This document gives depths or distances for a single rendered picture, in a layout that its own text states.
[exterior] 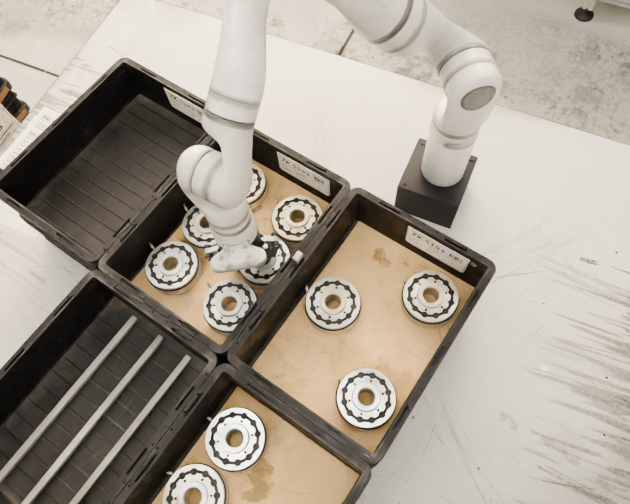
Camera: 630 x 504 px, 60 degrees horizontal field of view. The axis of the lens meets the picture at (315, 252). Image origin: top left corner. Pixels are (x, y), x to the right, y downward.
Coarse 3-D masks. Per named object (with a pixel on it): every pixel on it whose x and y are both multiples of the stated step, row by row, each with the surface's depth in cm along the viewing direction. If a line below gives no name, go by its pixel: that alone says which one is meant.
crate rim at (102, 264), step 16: (208, 144) 109; (272, 144) 108; (304, 160) 106; (176, 176) 106; (336, 176) 104; (160, 192) 105; (320, 224) 100; (304, 240) 99; (112, 256) 100; (112, 272) 98; (128, 288) 97; (272, 288) 96; (160, 304) 95; (176, 320) 94; (240, 320) 93; (192, 336) 93; (224, 352) 91
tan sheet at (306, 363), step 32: (352, 256) 108; (384, 256) 108; (416, 256) 107; (384, 288) 105; (288, 320) 103; (384, 320) 102; (288, 352) 101; (320, 352) 101; (352, 352) 100; (384, 352) 100; (416, 352) 100; (288, 384) 98; (320, 384) 98; (320, 416) 96
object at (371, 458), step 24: (360, 192) 102; (336, 216) 102; (408, 216) 100; (312, 240) 99; (480, 288) 94; (264, 312) 95; (240, 336) 92; (456, 336) 90; (240, 360) 91; (432, 360) 89; (264, 384) 89; (408, 408) 86; (336, 432) 86; (360, 456) 84
